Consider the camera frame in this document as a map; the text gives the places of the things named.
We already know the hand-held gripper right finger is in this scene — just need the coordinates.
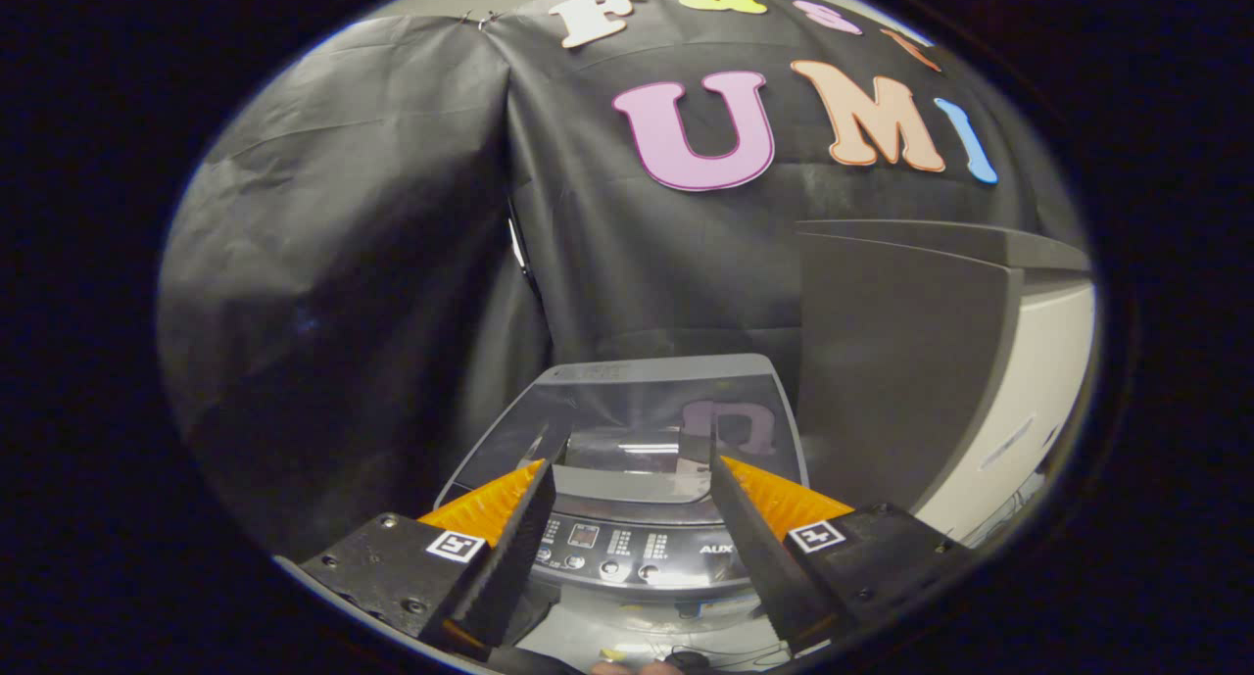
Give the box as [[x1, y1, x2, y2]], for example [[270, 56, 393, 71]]
[[705, 456, 977, 653]]

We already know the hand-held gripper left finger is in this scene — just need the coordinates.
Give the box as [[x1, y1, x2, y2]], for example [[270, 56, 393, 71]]
[[297, 459, 558, 662]]

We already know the grey washing machine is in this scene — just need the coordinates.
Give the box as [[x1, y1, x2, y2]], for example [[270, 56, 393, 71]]
[[431, 353, 814, 668]]

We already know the dark washing machine lid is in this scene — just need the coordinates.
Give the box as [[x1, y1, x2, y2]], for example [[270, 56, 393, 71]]
[[436, 353, 810, 506]]

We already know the black backdrop cloth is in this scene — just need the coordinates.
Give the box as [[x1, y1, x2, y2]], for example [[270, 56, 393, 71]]
[[157, 0, 1088, 558]]

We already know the black floor cable tangle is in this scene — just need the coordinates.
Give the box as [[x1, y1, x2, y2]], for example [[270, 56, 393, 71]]
[[666, 634, 780, 668]]

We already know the white cabinet with grey frame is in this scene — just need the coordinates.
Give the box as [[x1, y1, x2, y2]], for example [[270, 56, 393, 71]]
[[795, 218, 1097, 551]]

